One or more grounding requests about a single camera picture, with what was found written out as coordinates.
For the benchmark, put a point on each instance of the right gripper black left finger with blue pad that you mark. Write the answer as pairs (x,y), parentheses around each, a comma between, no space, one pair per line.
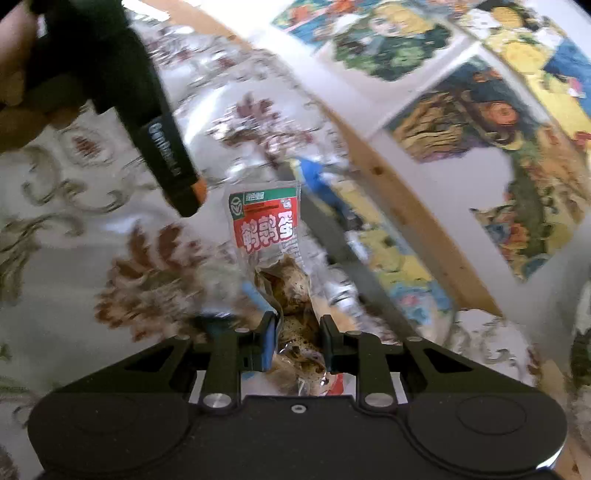
(241,350)

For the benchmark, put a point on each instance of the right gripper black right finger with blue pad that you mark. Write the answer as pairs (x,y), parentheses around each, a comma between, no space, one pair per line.
(370,361)

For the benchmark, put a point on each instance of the red quail egg packet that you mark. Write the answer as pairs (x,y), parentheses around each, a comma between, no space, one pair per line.
(265,224)

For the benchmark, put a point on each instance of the person's left hand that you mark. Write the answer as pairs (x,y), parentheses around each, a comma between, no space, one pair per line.
(19,123)

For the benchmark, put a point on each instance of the grey metal tray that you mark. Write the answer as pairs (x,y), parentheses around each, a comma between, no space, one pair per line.
(329,229)

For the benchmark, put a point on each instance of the frog drawing tray liner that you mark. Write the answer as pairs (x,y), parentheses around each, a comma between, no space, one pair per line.
(400,271)

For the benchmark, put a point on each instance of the orange mandarin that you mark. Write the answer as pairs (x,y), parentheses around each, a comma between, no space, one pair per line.
(199,190)

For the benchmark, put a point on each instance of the blue plastic wrapper in tray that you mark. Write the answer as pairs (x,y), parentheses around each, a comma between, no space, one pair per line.
(310,173)

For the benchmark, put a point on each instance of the red hair girl painting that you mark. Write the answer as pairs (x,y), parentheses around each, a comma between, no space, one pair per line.
(304,14)

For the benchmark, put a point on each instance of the landscape hills painting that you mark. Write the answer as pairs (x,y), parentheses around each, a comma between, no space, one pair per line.
(544,202)

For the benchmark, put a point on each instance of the starry night style painting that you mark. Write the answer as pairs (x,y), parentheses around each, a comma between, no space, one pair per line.
(472,107)

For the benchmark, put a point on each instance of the blonde girl cartoon painting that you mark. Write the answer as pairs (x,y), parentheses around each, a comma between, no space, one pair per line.
(395,40)

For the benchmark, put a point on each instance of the yellow pineapple house painting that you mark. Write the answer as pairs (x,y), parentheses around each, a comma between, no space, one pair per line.
(555,69)

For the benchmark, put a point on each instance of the wooden bed frame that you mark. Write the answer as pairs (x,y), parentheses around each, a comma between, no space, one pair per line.
(344,107)

